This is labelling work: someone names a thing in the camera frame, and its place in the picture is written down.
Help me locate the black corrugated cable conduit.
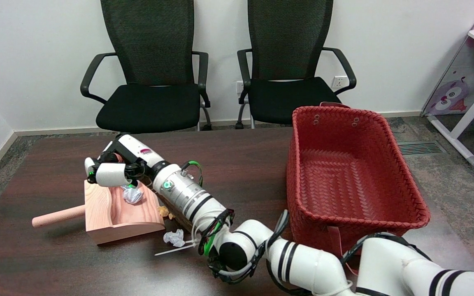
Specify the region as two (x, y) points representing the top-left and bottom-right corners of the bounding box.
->
(340, 232), (433, 272)

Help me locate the black mesh office chair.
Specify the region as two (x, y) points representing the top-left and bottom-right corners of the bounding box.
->
(80, 0), (213, 134)
(236, 0), (357, 130)

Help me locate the floor vent grille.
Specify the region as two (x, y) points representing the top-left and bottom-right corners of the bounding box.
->
(400, 141), (443, 155)

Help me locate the wooden dustpan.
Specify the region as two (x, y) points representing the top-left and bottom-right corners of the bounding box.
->
(32, 180), (166, 245)

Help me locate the white desk leg frame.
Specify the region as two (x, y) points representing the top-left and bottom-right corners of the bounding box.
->
(428, 72), (474, 167)

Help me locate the pink owl print shelf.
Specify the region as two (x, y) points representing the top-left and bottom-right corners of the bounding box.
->
(424, 0), (474, 116)

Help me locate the thin green wire loop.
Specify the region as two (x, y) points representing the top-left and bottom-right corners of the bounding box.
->
(181, 160), (203, 185)

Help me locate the thick green cable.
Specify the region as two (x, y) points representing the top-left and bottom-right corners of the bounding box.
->
(198, 214), (231, 255)

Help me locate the red woven basket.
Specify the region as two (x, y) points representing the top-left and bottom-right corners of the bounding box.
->
(286, 102), (431, 272)

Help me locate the white zip tie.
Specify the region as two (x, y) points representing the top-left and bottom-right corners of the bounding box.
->
(155, 243), (200, 256)

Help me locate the black cable loop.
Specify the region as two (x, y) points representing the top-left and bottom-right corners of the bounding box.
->
(198, 209), (290, 285)

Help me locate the white paper ball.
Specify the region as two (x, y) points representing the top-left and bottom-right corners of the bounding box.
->
(123, 187), (144, 204)
(163, 229), (186, 247)

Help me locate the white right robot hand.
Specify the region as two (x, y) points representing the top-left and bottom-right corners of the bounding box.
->
(84, 134), (171, 187)

